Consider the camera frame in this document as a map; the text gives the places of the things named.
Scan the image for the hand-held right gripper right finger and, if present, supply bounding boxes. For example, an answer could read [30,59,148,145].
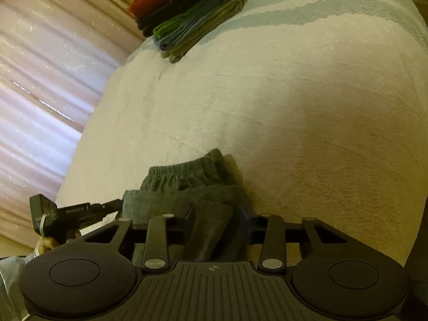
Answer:
[238,204,346,271]

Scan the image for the pink sheer curtain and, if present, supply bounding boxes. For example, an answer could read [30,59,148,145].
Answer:
[0,0,161,241]

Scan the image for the grey-green elastic waist shorts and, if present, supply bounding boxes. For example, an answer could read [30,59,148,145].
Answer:
[121,148,256,261]

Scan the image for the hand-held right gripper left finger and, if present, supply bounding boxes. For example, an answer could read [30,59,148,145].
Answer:
[79,204,196,273]

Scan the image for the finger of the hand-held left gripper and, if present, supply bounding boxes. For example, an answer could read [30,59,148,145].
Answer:
[100,199,124,217]

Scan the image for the person's left forearm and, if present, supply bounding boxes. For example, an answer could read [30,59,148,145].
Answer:
[0,252,39,321]

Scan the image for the green folded cloth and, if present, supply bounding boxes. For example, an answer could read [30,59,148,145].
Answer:
[153,0,236,40]

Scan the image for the black folded cloth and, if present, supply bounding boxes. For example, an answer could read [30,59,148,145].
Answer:
[136,0,225,37]

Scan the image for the white textured bed blanket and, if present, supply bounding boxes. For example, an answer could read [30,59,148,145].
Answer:
[55,0,428,270]

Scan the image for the person's left hand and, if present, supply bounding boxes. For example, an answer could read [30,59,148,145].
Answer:
[33,229,82,253]

